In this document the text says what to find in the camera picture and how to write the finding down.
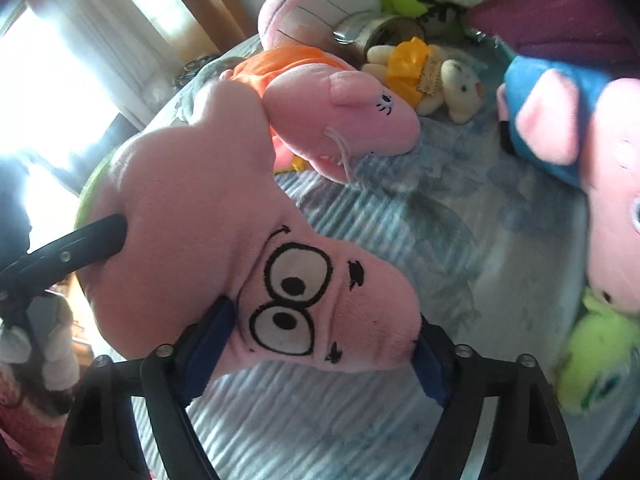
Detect pink pig plush blue shirt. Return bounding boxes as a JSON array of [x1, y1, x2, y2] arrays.
[[496, 54, 640, 317]]

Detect white curtain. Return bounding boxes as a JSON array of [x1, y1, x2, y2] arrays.
[[20, 0, 223, 121]]

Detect pink starfish plush toy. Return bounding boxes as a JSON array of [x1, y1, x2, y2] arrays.
[[74, 80, 425, 397]]

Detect pink pig plush orange dress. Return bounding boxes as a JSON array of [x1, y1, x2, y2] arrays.
[[220, 44, 422, 185]]

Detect lime green plush toy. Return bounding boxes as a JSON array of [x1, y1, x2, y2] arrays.
[[554, 294, 640, 417]]

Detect pink plush toy white stripes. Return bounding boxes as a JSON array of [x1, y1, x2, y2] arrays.
[[257, 0, 387, 57]]

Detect person's left hand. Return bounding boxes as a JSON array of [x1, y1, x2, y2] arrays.
[[0, 292, 81, 403]]

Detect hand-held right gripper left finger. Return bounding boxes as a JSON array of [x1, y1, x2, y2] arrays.
[[54, 296, 237, 480]]

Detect blue printed blanket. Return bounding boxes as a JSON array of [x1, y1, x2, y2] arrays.
[[145, 35, 640, 480]]

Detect red patterned cloth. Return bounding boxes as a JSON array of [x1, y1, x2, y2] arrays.
[[0, 360, 76, 480]]

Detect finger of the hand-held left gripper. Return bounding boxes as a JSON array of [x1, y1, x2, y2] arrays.
[[0, 213, 129, 292]]

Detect purple plush toy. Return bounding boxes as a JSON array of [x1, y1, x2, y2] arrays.
[[466, 0, 640, 62]]

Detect metal can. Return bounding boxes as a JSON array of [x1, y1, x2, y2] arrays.
[[332, 12, 427, 70]]

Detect cream bear plush yellow dress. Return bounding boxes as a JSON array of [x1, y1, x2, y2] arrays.
[[360, 39, 487, 125]]

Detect wooden door frame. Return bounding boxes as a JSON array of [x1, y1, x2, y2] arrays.
[[150, 0, 257, 56]]

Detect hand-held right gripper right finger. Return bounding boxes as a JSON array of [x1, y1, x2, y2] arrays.
[[410, 314, 581, 480]]

